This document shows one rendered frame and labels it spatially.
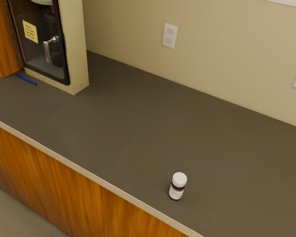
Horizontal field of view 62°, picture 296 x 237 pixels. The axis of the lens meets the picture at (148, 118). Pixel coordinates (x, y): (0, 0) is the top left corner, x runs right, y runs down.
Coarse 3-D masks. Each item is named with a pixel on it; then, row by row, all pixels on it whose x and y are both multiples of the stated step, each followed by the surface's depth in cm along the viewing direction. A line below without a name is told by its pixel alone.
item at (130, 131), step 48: (0, 96) 111; (48, 96) 113; (96, 96) 116; (144, 96) 120; (192, 96) 123; (48, 144) 92; (96, 144) 94; (144, 144) 96; (192, 144) 98; (240, 144) 100; (288, 144) 103; (144, 192) 80; (192, 192) 81; (240, 192) 83; (288, 192) 85
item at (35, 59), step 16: (16, 0) 98; (32, 0) 94; (48, 0) 89; (16, 16) 103; (32, 16) 98; (48, 16) 94; (16, 32) 109; (48, 32) 99; (32, 48) 110; (64, 48) 100; (32, 64) 116; (48, 64) 110; (64, 64) 105; (64, 80) 111
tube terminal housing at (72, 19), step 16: (64, 0) 90; (80, 0) 97; (64, 16) 93; (80, 16) 100; (64, 32) 96; (80, 32) 103; (80, 48) 107; (80, 64) 111; (48, 80) 119; (80, 80) 116
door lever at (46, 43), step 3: (51, 39) 98; (54, 39) 99; (45, 42) 96; (48, 42) 97; (51, 42) 98; (54, 42) 100; (45, 45) 96; (48, 45) 97; (45, 48) 97; (48, 48) 98; (45, 51) 98; (48, 51) 98; (48, 54) 99; (48, 57) 100; (48, 60) 100; (51, 60) 101
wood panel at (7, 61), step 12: (0, 0) 106; (0, 12) 108; (0, 24) 110; (0, 36) 112; (0, 48) 115; (12, 48) 120; (0, 60) 117; (12, 60) 122; (0, 72) 120; (12, 72) 125
